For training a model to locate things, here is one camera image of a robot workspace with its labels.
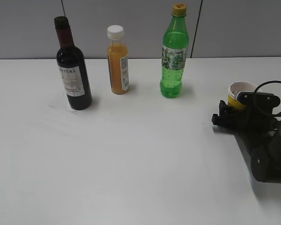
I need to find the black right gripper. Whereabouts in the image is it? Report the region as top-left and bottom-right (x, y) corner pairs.
(211, 100), (278, 150)

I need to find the yellow paper cup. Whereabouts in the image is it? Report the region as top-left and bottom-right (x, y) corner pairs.
(228, 81), (257, 110)

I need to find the dark red wine bottle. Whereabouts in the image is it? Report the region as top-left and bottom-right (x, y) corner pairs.
(54, 16), (92, 110)

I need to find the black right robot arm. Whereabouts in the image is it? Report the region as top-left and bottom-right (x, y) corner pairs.
(212, 99), (281, 183)

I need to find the green soda bottle yellow cap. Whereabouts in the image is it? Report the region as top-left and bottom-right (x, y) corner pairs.
(160, 3), (189, 98)

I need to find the orange juice bottle white cap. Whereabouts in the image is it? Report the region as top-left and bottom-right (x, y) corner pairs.
(107, 25), (129, 95)

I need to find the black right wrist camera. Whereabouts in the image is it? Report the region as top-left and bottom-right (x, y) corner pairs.
(236, 91), (281, 116)

